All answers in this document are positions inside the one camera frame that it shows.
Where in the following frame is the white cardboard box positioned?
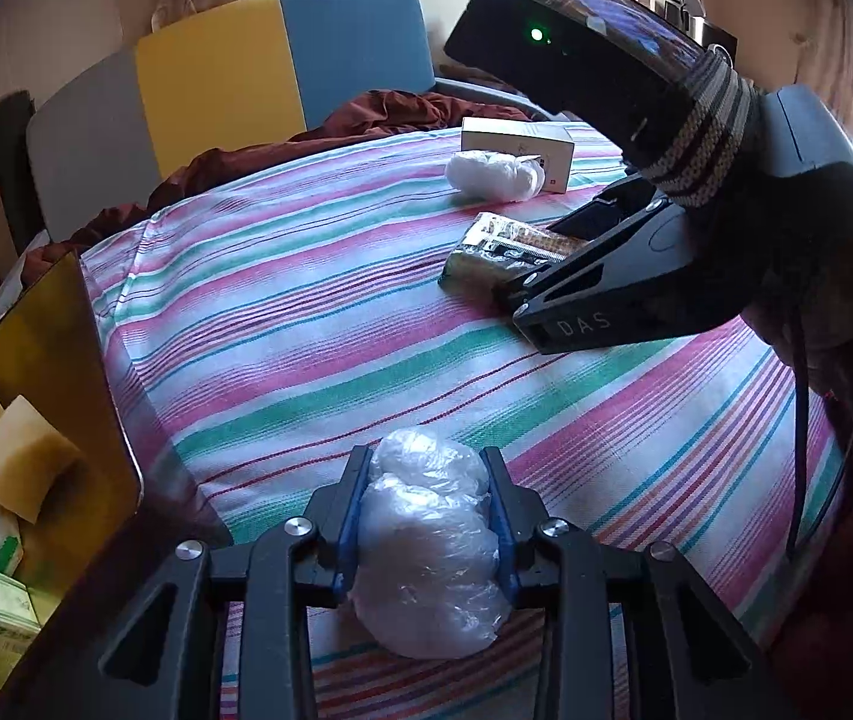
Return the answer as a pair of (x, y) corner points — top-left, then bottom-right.
(460, 117), (576, 194)

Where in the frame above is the gold metal tin box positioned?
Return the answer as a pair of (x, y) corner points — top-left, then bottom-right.
(0, 251), (146, 706)

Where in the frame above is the grey yellow blue headboard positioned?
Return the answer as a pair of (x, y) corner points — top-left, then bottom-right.
(25, 0), (442, 241)

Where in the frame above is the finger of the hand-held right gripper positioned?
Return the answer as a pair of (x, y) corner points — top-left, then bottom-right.
(496, 199), (699, 314)
(546, 172), (662, 239)

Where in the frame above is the white plastic wrapped bundle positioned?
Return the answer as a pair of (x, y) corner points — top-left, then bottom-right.
(446, 151), (543, 202)

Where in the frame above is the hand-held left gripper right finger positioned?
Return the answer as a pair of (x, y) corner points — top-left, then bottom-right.
(478, 446), (803, 720)

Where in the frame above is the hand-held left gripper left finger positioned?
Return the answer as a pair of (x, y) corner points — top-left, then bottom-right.
(96, 444), (375, 720)

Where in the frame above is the brown snack packet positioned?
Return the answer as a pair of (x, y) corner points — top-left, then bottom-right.
(437, 211), (592, 297)

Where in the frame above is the large white plastic bundle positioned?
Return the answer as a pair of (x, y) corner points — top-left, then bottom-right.
(347, 427), (513, 661)

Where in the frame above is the pink green striped bedsheet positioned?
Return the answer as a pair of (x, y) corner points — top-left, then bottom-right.
(81, 127), (848, 720)

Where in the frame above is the green white small box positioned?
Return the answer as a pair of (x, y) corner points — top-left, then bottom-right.
(0, 568), (42, 683)

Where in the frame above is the dark red blanket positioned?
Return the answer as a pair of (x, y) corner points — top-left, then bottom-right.
(21, 86), (540, 293)

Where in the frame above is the silver metal stand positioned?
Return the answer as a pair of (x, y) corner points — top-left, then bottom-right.
(665, 0), (738, 53)

